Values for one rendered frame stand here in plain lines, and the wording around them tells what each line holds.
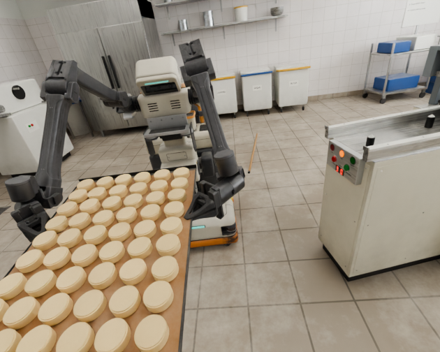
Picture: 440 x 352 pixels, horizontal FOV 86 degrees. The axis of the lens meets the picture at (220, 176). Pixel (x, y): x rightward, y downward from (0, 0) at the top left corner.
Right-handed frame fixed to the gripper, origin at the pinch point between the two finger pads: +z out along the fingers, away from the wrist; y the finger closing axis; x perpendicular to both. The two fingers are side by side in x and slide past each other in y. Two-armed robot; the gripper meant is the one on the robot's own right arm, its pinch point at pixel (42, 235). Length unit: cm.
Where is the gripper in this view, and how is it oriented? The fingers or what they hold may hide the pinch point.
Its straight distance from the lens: 77.1
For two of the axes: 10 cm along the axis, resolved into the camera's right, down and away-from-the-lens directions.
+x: 6.8, -4.6, 5.7
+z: 7.2, 2.9, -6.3
